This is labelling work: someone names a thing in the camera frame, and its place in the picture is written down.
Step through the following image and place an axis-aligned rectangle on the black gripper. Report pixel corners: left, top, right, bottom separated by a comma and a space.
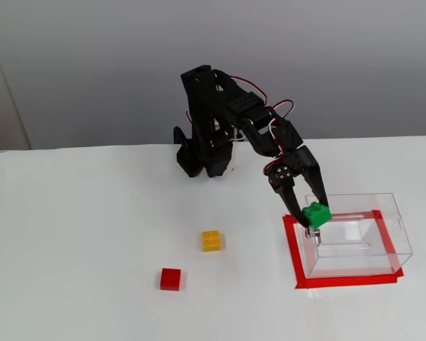
263, 144, 329, 228

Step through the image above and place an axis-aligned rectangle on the yellow lego brick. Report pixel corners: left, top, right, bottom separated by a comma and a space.
201, 229, 226, 253

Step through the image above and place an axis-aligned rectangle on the black table clamp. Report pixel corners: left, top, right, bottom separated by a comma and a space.
173, 126, 192, 150

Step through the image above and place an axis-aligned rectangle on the green lego brick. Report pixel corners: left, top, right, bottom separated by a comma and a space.
300, 201, 332, 230

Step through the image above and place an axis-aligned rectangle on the red lego brick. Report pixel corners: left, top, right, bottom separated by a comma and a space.
160, 268, 182, 292

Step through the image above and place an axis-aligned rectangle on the red tape square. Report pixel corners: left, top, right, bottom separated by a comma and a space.
282, 210, 405, 290

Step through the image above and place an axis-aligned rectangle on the silver cam lock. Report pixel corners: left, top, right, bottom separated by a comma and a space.
305, 228, 324, 247

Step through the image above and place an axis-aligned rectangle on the transparent plastic box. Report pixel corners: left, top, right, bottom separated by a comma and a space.
296, 193, 414, 279

